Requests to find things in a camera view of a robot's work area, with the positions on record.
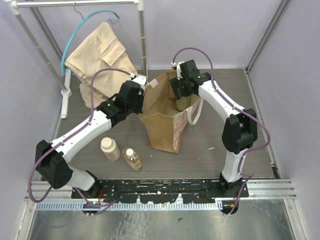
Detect green bottle with beige cap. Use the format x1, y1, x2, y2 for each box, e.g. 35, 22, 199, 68
176, 96, 191, 112

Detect light green lotion bottle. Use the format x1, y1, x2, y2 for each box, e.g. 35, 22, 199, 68
166, 109, 180, 117

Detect brown canvas tote bag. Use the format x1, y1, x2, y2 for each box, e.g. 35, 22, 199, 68
139, 71, 204, 154

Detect amber clear bottle white cap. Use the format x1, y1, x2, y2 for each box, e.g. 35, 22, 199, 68
122, 147, 143, 171

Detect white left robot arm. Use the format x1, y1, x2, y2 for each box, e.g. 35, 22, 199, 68
35, 75, 147, 198

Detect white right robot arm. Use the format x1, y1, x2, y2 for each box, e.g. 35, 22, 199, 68
169, 60, 258, 197

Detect beige cargo shorts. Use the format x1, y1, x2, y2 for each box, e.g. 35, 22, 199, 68
64, 22, 137, 108

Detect white metal clothes rack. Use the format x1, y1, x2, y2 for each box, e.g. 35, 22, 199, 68
3, 0, 148, 119

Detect teal clothes hanger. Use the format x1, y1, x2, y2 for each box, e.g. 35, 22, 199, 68
60, 9, 121, 77

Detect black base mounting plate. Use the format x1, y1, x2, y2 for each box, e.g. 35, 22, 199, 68
71, 178, 250, 204

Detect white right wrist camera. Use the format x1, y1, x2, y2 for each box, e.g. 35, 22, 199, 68
171, 61, 184, 80

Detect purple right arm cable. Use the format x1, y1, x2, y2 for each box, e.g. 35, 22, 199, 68
171, 47, 272, 216

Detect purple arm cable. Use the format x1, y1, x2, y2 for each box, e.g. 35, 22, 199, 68
171, 47, 272, 216
26, 68, 136, 216

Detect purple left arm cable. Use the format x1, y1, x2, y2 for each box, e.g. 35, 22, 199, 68
26, 68, 136, 216

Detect white slotted cable duct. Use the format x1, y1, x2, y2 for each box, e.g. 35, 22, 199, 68
35, 201, 223, 212

